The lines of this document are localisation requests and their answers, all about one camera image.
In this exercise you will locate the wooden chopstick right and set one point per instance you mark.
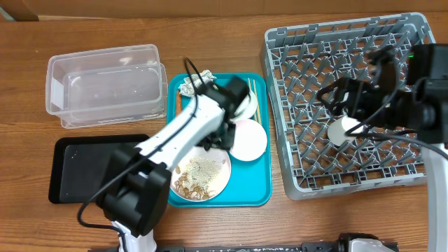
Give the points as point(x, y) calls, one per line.
point(258, 101)

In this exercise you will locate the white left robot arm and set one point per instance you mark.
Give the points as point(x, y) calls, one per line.
point(134, 191)

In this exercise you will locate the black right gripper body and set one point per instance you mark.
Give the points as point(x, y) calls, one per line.
point(375, 105)

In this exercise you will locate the teal plastic tray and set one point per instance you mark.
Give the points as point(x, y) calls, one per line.
point(250, 183)

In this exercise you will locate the pink plate with food scraps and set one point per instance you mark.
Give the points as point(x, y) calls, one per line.
point(201, 175)

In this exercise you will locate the grey dishwasher rack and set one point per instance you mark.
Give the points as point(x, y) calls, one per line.
point(298, 61)

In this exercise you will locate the white paper cup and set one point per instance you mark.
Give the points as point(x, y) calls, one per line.
point(336, 130)

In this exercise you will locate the wooden chopstick left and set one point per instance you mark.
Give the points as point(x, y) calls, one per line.
point(254, 101)

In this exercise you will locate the wooden chopstick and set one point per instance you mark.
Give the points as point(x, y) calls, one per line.
point(258, 101)
point(254, 101)

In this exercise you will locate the black plastic tray bin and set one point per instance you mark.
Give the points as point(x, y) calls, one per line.
point(79, 164)

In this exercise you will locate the clear plastic bin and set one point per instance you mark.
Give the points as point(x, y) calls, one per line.
point(106, 86)

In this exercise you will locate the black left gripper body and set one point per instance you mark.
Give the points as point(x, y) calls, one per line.
point(223, 138)

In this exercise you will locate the pink small bowl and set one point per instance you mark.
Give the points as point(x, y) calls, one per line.
point(250, 140)

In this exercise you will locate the crumpled white tissue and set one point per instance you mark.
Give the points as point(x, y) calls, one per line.
point(186, 88)

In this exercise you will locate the white bowl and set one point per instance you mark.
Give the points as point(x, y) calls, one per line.
point(244, 110)

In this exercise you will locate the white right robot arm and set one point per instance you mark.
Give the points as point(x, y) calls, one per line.
point(383, 112)

